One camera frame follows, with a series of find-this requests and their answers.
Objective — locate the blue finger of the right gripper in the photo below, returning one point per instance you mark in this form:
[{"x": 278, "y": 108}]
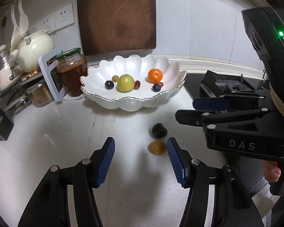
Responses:
[
  {"x": 231, "y": 103},
  {"x": 261, "y": 118}
]

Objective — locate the white rack frame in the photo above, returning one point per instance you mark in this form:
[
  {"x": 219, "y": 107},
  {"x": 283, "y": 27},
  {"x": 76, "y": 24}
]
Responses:
[{"x": 48, "y": 63}]

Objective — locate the small steel pot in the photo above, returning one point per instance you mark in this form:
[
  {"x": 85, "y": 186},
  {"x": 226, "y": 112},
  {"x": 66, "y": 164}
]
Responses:
[{"x": 5, "y": 71}]

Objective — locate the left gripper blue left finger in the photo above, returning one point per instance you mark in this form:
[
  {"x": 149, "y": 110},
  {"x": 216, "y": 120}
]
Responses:
[{"x": 48, "y": 205}]

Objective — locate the white wall sockets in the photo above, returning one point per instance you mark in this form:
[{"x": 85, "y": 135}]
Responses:
[{"x": 57, "y": 20}]

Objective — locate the brown wooden cutting board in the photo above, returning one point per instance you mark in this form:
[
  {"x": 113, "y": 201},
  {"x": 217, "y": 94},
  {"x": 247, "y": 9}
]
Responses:
[{"x": 116, "y": 25}]

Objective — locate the dark plum back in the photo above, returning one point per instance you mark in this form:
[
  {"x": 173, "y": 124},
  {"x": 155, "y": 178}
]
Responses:
[{"x": 159, "y": 131}]

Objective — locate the red oblong tomato front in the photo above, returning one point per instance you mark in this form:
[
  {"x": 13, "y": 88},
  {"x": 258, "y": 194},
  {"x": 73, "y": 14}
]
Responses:
[{"x": 137, "y": 85}]

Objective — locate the left burner grate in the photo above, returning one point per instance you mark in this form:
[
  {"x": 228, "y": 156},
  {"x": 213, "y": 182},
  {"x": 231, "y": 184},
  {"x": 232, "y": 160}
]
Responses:
[{"x": 216, "y": 85}]

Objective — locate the white scalloped bowl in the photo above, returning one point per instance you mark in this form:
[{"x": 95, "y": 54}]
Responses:
[{"x": 93, "y": 85}]

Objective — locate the blueberry front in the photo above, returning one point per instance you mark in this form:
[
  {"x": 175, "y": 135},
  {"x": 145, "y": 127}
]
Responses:
[{"x": 156, "y": 87}]

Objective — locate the steel container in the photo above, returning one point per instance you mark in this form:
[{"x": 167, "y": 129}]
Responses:
[{"x": 39, "y": 94}]

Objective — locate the glass jar green lid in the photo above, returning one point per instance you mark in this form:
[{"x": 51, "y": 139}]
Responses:
[{"x": 72, "y": 65}]

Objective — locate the green round fruit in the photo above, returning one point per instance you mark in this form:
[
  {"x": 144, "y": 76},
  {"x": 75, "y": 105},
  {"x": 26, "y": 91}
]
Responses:
[{"x": 126, "y": 83}]

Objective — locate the dark grape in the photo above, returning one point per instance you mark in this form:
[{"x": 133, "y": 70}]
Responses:
[{"x": 109, "y": 84}]

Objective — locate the person's right hand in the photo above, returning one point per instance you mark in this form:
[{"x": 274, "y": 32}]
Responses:
[{"x": 271, "y": 170}]

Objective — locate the cream ceramic teapot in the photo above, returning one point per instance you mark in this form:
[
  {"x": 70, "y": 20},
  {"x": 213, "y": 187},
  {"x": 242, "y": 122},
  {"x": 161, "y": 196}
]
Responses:
[{"x": 32, "y": 47}]

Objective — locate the orange tangerine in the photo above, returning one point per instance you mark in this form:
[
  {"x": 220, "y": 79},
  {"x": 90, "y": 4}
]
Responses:
[{"x": 155, "y": 75}]

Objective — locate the white hanging spoons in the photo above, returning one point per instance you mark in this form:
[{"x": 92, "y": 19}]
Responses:
[{"x": 19, "y": 28}]

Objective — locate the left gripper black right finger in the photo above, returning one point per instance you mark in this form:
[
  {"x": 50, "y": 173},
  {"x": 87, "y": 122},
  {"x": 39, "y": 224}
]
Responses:
[{"x": 217, "y": 197}]

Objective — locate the brown longan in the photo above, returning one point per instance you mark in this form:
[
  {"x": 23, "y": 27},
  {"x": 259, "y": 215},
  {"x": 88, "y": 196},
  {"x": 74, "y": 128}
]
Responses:
[
  {"x": 115, "y": 78},
  {"x": 158, "y": 147}
]

